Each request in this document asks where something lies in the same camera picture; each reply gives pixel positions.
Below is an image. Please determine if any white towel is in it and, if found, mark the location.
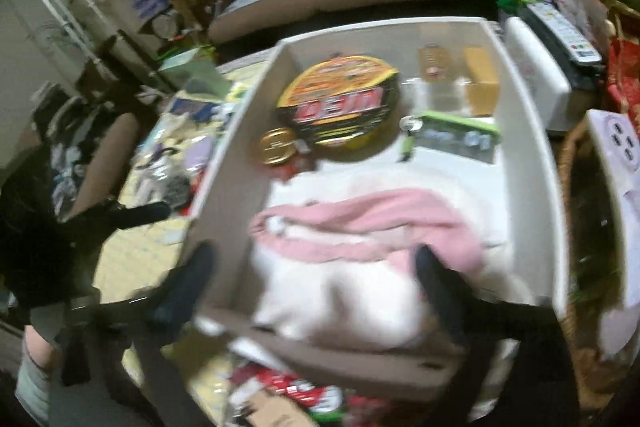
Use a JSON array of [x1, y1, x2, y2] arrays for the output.
[[250, 167, 536, 350]]

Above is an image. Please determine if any grey remote control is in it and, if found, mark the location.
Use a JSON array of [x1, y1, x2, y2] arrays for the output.
[[517, 1, 603, 68]]

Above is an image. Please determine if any black patterned pouch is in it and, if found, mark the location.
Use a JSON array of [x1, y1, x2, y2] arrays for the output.
[[162, 177, 193, 208]]

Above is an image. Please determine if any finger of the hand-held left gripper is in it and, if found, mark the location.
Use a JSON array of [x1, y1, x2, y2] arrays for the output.
[[65, 201, 171, 233]]

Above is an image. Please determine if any red sauce packet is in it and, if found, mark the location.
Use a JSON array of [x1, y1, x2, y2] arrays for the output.
[[235, 364, 346, 418]]

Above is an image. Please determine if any pile of patterned clothes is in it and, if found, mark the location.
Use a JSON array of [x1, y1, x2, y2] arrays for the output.
[[30, 82, 121, 218]]

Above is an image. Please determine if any white appliance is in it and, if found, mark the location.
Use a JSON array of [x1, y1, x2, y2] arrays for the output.
[[502, 16, 588, 132]]

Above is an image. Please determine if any wicker basket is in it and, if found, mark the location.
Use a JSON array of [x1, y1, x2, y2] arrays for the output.
[[555, 122, 640, 408]]

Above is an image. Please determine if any white purple power strip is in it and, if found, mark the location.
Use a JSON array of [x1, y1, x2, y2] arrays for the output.
[[585, 108, 640, 308]]

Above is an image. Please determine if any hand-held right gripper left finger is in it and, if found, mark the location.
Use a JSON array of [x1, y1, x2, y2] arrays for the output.
[[50, 243, 217, 427]]

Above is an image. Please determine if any pale green book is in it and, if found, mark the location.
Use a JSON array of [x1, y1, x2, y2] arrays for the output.
[[159, 47, 233, 100]]

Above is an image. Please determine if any red jar with gold lid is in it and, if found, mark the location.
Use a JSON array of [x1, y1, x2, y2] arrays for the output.
[[258, 127, 313, 180]]

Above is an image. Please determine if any small clear bottle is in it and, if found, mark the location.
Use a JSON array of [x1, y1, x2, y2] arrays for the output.
[[416, 43, 461, 82]]

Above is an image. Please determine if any lilac round pad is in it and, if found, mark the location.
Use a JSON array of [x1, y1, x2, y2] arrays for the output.
[[182, 134, 216, 172]]

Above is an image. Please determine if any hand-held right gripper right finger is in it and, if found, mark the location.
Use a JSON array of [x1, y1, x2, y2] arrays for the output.
[[415, 245, 583, 427]]

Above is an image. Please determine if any yellow box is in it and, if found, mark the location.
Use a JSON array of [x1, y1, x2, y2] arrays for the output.
[[462, 47, 501, 115]]

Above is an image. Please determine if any instant noodle bowl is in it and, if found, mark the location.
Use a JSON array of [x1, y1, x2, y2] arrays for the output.
[[275, 54, 402, 151]]

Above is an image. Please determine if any white storage box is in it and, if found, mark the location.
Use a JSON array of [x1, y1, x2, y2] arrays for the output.
[[182, 17, 571, 400]]

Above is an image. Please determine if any round white clock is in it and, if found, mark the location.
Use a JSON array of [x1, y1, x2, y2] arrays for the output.
[[152, 14, 176, 38]]

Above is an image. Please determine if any green case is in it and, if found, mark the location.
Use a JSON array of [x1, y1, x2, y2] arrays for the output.
[[400, 111, 502, 165]]

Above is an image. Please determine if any brown chair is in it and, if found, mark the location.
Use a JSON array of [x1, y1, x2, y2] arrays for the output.
[[65, 112, 141, 218]]

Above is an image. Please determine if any person's left forearm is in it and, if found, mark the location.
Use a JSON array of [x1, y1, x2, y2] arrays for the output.
[[15, 324, 56, 427]]

